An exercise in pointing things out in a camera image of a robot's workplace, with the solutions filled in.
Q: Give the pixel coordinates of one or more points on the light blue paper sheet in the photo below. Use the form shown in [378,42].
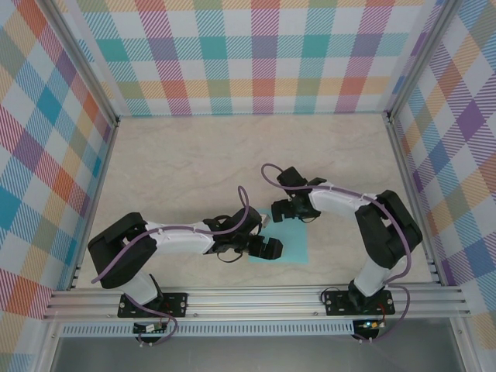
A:
[296,244]

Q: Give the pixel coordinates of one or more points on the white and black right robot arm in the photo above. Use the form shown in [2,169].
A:
[341,205]

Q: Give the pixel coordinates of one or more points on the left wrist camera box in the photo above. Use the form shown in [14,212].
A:
[265,219]

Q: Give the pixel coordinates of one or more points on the aluminium frame post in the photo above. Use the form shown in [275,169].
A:
[422,58]
[83,66]

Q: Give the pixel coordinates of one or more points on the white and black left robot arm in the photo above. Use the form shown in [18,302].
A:
[182,242]

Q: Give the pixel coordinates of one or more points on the aluminium mounting rail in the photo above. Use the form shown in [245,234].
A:
[252,302]

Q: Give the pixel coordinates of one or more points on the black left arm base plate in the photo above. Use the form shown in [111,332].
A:
[176,304]

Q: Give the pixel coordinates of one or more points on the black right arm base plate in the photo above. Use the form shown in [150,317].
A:
[337,302]

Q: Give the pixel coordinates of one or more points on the aluminium side rail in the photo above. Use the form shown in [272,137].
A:
[401,155]
[97,201]

